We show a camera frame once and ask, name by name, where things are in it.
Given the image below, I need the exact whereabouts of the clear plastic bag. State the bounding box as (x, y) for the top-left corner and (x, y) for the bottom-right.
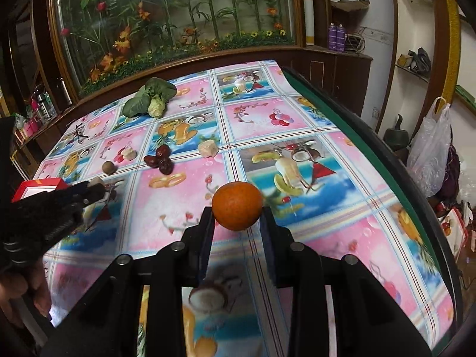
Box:
(406, 97), (452, 198)

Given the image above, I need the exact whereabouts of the fruit print carton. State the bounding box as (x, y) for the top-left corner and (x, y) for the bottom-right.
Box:
(439, 206), (471, 257)

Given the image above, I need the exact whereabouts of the silver flask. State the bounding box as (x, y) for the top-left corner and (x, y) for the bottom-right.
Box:
(56, 77), (73, 107)

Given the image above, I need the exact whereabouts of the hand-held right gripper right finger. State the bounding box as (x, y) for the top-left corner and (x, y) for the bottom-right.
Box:
(259, 206), (434, 357)

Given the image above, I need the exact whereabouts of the fruit print tablecloth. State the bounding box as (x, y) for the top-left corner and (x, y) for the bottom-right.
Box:
(35, 59), (456, 357)

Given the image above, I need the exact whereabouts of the dark dried stem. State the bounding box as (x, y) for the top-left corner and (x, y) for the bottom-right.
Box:
(71, 121), (90, 144)

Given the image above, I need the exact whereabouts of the red gift box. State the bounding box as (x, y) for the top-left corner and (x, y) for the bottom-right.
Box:
(11, 178), (69, 203)

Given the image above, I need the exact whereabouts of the large orange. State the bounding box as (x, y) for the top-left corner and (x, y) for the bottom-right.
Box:
(212, 181), (264, 231)

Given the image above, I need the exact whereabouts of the black bag on shelf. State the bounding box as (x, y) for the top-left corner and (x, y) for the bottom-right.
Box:
(407, 48), (432, 75)

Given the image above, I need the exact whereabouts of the person's left hand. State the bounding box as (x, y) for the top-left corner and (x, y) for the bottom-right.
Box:
(0, 260), (53, 328)

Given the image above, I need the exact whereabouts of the brown flat basket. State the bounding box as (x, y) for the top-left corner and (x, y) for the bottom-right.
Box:
(330, 0), (370, 13)

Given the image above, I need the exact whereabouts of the green bok choy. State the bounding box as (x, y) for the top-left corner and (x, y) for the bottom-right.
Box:
(123, 77), (178, 118)

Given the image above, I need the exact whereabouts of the gold-edged wooden pillar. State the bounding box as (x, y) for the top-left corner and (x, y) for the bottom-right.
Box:
(428, 0), (462, 101)

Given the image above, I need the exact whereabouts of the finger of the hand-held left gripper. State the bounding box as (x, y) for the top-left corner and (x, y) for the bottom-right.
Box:
(48, 180), (93, 198)
(63, 184), (107, 213)

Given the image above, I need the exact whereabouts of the wooden cabinet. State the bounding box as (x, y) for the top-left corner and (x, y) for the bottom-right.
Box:
(297, 46), (372, 120)

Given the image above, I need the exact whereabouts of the dark thermos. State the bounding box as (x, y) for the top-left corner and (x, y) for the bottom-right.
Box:
(33, 85), (56, 120)

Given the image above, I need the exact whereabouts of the green board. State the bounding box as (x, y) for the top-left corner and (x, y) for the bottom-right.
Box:
(455, 85), (476, 107)

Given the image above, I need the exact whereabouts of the maroon bag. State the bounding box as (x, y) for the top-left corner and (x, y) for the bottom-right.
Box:
(439, 145), (462, 203)

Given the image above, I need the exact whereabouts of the wire basket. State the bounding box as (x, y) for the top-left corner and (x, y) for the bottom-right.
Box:
(345, 33), (365, 52)

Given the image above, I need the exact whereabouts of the dark pot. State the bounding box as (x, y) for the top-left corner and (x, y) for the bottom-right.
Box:
(383, 113), (411, 153)

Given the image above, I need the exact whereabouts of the glass artificial flower display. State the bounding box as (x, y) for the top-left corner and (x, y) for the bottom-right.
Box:
(48, 0), (306, 99)

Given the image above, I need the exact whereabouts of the white roll with yellow bands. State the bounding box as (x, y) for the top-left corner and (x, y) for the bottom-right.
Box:
(300, 0), (315, 47)

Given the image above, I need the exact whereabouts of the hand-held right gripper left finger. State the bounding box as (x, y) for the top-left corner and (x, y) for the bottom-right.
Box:
(39, 206), (217, 357)

